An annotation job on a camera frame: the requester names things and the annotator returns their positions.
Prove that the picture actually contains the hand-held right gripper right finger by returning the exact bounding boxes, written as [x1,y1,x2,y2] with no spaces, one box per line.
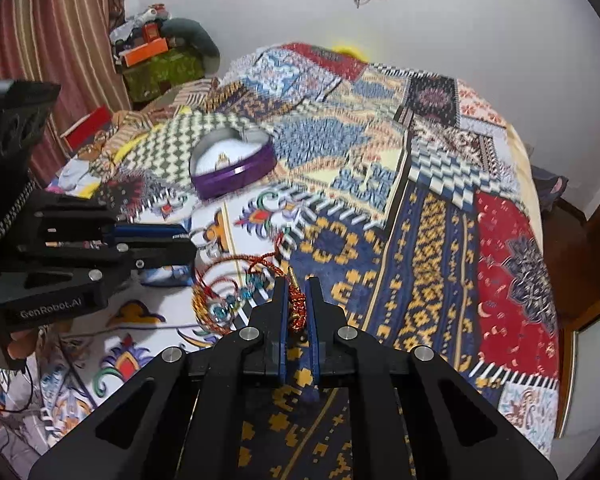
[305,276,559,480]

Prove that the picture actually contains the brown wooden door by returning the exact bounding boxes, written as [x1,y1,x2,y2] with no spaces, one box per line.
[542,195,600,441]

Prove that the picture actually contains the pile of assorted toys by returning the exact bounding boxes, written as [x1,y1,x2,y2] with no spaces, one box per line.
[109,4,173,43]

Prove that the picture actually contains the colourful patchwork blanket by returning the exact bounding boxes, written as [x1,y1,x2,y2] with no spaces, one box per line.
[0,42,562,480]

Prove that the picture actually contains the striped red curtain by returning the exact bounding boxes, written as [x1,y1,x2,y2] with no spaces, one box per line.
[0,0,133,186]

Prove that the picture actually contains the grey plush cushion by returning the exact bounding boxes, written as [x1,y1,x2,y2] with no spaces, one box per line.
[161,17,221,60]

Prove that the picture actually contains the thin black cable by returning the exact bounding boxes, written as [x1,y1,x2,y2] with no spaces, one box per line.
[0,332,88,417]

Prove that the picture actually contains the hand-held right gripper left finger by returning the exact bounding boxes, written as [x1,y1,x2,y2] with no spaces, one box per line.
[27,276,288,480]

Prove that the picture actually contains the person's left hand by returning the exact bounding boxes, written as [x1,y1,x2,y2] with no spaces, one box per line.
[7,330,37,364]

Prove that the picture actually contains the green patterned covered cabinet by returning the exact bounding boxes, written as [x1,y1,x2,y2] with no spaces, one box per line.
[121,49,207,105]

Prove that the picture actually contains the purple heart-shaped jewelry box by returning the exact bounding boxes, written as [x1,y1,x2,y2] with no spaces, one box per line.
[189,127,277,200]

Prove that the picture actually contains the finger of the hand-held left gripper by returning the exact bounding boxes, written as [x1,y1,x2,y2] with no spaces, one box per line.
[30,191,191,244]
[16,239,197,282]

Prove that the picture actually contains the orange box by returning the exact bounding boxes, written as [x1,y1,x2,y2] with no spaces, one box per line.
[121,39,170,68]

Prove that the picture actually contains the red gold beaded thread necklace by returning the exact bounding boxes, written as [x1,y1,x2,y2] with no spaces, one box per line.
[192,254,308,337]

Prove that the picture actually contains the dark cloth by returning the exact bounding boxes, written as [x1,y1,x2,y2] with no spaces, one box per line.
[529,164,570,213]

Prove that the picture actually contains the red flat box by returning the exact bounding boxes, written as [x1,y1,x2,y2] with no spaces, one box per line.
[61,105,114,154]

